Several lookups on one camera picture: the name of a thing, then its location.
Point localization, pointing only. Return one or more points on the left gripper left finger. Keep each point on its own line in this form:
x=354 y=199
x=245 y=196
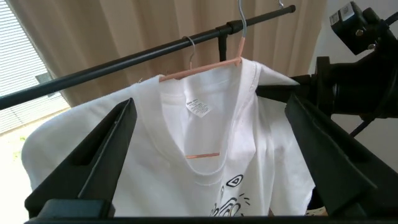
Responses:
x=77 y=186

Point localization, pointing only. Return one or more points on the pink clothes hanger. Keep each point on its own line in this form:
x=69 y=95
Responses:
x=202 y=68
x=194 y=48

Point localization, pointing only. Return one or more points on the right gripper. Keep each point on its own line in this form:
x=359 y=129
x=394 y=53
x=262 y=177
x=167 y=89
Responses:
x=357 y=87

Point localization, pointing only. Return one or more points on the black clothes rack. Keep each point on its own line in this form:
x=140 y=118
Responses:
x=93 y=72

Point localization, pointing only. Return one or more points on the window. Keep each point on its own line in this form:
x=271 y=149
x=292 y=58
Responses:
x=18 y=62

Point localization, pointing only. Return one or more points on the beige curtain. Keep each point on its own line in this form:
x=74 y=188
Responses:
x=109 y=31

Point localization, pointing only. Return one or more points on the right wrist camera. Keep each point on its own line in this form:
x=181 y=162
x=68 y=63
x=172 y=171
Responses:
x=354 y=28

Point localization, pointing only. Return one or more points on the white printed t-shirt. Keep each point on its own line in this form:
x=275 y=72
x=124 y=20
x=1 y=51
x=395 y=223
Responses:
x=155 y=174

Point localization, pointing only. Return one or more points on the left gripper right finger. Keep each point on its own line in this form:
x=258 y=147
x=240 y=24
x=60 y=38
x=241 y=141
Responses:
x=339 y=180

